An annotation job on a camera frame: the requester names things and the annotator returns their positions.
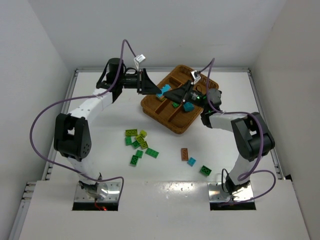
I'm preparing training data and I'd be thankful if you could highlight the green 2x4 flat lego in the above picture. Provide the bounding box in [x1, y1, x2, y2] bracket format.
[145, 148, 159, 159]

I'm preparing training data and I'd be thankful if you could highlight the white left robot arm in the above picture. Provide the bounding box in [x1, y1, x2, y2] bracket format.
[53, 58, 161, 200]

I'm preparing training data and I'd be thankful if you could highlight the green lego near right base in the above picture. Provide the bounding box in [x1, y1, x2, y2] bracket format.
[199, 165, 212, 177]

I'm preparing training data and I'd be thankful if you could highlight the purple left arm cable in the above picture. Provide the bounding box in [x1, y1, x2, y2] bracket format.
[29, 39, 141, 198]

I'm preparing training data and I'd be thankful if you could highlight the green square lego left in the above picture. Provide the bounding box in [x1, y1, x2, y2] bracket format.
[124, 136, 132, 146]

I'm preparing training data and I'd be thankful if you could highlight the brown flat lego plate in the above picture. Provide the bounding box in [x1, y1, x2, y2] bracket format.
[180, 148, 189, 161]

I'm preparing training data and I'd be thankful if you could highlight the lime square lego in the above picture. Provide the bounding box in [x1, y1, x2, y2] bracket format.
[140, 141, 149, 149]

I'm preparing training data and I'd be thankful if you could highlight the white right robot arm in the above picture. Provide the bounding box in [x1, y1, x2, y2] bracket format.
[163, 80, 275, 195]

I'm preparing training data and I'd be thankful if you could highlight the lime lego tilted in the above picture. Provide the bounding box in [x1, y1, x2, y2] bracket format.
[135, 134, 145, 144]

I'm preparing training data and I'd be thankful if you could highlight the brown wicker divided basket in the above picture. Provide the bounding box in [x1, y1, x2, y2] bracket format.
[140, 65, 207, 134]

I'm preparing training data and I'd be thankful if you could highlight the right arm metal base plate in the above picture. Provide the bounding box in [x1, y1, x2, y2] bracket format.
[207, 182, 255, 204]

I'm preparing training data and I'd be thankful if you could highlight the green square lego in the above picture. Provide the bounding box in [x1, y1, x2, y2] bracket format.
[135, 150, 144, 158]
[124, 136, 132, 146]

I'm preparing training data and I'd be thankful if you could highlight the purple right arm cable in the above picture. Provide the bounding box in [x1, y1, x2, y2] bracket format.
[198, 57, 277, 206]

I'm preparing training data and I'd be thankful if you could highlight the teal frog picture lego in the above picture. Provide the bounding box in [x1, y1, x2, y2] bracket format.
[183, 102, 195, 113]

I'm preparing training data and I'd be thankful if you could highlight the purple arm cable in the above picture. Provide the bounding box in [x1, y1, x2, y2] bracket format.
[29, 39, 141, 198]
[198, 57, 277, 206]

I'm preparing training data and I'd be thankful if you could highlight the small lime lego top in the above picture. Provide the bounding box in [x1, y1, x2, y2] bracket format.
[140, 130, 147, 138]

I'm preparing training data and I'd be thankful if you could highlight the green lego upside down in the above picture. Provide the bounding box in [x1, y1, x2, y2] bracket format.
[129, 155, 140, 167]

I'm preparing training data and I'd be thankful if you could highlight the green square lego lower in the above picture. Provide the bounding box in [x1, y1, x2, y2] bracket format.
[135, 150, 144, 158]

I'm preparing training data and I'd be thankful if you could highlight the small green lego middle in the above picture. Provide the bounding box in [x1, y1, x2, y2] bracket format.
[132, 141, 140, 149]

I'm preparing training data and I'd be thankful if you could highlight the teal 2x4 lego brick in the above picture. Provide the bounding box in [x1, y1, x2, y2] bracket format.
[156, 84, 171, 99]

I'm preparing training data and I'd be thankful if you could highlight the green 2x4 plate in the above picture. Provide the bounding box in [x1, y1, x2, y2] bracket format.
[172, 102, 180, 108]

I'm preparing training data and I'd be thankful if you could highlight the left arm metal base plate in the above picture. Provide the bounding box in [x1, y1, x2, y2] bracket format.
[74, 181, 122, 203]

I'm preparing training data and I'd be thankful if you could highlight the small teal square lego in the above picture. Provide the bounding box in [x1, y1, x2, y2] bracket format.
[187, 157, 196, 167]

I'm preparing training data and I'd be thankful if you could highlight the lime green 2x4 lego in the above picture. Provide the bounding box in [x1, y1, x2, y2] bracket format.
[125, 129, 138, 137]

